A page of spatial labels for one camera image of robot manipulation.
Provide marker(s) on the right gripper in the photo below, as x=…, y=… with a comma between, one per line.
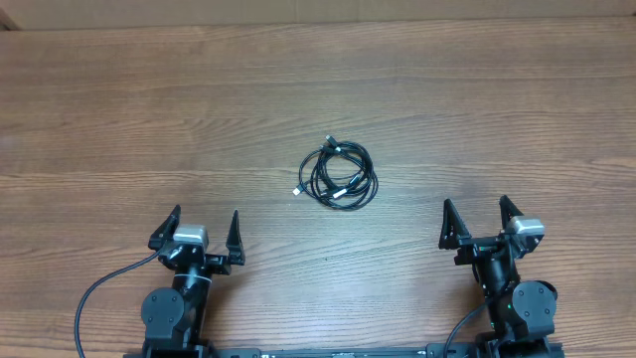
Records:
x=453, y=233

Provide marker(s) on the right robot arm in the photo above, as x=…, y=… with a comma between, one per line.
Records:
x=521, y=312

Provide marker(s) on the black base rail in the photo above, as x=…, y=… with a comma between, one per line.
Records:
x=432, y=350

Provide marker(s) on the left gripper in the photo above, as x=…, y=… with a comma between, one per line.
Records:
x=220, y=264

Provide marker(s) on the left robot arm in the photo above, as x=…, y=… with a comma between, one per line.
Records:
x=174, y=316

